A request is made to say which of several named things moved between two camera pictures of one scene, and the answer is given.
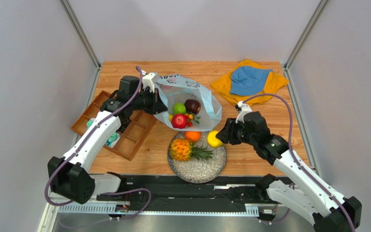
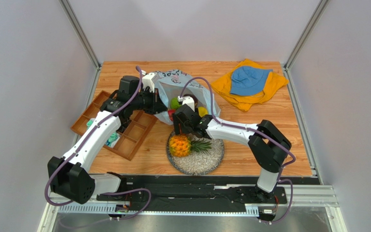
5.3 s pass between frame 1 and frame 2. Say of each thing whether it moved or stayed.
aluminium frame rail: stayed
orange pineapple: moved
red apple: moved
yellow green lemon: moved
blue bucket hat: stayed
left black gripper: stayed
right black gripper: moved
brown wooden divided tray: stayed
